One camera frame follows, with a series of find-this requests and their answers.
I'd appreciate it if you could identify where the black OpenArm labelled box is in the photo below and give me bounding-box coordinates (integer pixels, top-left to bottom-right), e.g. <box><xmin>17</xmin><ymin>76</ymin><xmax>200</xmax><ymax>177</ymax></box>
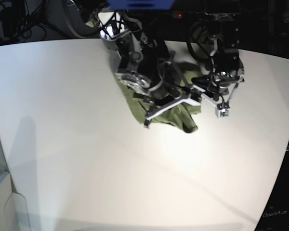
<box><xmin>255</xmin><ymin>151</ymin><xmax>289</xmax><ymax>231</ymax></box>

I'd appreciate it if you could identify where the white bin at left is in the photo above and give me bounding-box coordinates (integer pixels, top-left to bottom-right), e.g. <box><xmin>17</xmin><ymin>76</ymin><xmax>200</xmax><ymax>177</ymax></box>
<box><xmin>0</xmin><ymin>171</ymin><xmax>31</xmax><ymax>231</ymax></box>

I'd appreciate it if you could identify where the blue box overhead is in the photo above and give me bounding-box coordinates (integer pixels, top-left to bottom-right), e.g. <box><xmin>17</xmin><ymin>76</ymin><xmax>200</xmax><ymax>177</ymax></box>
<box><xmin>107</xmin><ymin>0</ymin><xmax>175</xmax><ymax>10</ymax></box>

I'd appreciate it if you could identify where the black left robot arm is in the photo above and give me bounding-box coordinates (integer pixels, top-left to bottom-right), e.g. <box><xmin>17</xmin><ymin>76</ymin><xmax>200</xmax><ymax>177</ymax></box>
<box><xmin>186</xmin><ymin>0</ymin><xmax>244</xmax><ymax>118</ymax></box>

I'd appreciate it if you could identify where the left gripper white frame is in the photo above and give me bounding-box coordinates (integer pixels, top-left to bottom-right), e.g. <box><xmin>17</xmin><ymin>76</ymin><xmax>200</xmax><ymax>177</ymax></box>
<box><xmin>191</xmin><ymin>76</ymin><xmax>244</xmax><ymax>118</ymax></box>

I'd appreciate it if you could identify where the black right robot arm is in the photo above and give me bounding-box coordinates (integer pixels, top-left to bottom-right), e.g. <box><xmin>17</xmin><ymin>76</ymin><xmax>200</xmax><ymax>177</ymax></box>
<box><xmin>74</xmin><ymin>0</ymin><xmax>202</xmax><ymax>133</ymax></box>

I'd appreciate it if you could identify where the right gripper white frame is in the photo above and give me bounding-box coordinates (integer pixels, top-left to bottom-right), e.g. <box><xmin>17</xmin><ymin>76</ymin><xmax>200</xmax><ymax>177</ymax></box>
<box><xmin>143</xmin><ymin>51</ymin><xmax>202</xmax><ymax>128</ymax></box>

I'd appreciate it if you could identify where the green T-shirt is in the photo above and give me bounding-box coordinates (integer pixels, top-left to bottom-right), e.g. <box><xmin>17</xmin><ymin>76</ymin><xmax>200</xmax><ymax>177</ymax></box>
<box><xmin>115</xmin><ymin>62</ymin><xmax>201</xmax><ymax>133</ymax></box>

